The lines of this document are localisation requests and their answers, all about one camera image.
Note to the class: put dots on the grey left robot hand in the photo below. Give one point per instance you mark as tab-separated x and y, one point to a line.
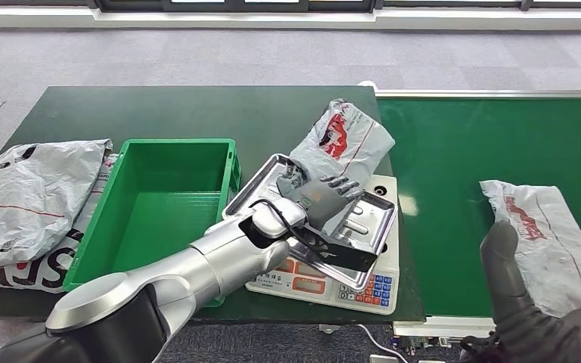
323	200

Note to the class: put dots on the steel scale tray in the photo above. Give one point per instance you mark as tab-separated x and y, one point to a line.
365	225

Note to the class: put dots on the grey red-print poly mailer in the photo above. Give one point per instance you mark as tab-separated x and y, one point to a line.
345	140
551	235

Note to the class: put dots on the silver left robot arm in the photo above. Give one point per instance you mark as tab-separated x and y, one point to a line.
210	265

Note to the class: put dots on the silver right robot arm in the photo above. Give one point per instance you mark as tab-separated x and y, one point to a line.
508	285

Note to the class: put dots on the green conveyor belt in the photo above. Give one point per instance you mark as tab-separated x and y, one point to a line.
446	150

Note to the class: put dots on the white electronic scale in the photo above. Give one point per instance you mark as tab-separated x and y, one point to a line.
315	293

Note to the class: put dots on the green plastic crate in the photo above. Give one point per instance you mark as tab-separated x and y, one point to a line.
155	210

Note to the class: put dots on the white power strip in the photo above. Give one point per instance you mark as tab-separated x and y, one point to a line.
383	359

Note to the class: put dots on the white black-lettered poly bag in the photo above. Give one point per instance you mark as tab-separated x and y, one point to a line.
45	273

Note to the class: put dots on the large white poly bag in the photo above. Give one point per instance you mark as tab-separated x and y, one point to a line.
30	200

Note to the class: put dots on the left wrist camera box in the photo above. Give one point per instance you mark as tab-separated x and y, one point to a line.
345	255

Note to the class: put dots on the aluminium conveyor frame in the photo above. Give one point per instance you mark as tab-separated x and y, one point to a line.
441	328

